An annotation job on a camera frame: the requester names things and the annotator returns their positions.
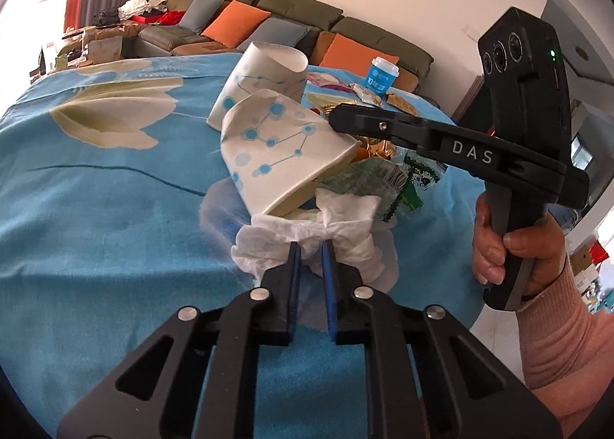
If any green patterned wrapper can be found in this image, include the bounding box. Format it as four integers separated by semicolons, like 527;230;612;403
319;151;449;225

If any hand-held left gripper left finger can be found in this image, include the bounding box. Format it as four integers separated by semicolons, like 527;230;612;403
56;241;303;439

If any white cloth pile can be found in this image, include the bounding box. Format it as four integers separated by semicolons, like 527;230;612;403
117;0;168;21

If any person's right hand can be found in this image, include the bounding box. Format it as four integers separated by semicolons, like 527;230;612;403
471;193;570;299

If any pink packet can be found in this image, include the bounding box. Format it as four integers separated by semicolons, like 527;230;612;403
307;73;353;92

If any white tissue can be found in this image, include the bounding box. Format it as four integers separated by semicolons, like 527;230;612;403
230;187;387;293

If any brown paper bag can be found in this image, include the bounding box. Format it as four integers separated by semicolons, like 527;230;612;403
89;36;126;64

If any orange cushion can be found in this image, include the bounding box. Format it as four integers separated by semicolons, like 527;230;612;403
200;0;272;49
319;33;400;73

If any crushed white dotted paper cup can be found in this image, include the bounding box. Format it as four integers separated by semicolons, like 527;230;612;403
220;89;360;219
206;41;309;130

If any blue floral blanket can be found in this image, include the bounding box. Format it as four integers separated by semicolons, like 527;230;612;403
0;51;485;439

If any red cloth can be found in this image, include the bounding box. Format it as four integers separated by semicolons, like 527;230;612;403
153;10;187;27

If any brown snack packet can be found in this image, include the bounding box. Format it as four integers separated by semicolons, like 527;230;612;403
386;91;418;114

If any olive green sofa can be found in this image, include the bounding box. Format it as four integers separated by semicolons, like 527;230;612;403
122;0;435;94

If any large grey-blue cushion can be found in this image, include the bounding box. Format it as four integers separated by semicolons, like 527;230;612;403
249;17;312;61

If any person's right forearm pink sleeve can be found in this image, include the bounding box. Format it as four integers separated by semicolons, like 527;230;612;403
515;252;614;439

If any blue paper cup white lid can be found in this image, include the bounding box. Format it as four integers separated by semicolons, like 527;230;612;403
362;56;400;93

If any white snack packet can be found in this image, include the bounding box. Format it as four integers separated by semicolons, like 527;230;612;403
349;83;385;106

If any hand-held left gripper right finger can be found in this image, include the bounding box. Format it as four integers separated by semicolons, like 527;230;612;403
322;240;563;439

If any small grey-blue cushion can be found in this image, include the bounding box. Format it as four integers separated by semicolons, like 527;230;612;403
178;0;226;34

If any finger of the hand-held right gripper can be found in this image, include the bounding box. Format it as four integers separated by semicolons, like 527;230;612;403
328;103;425;154

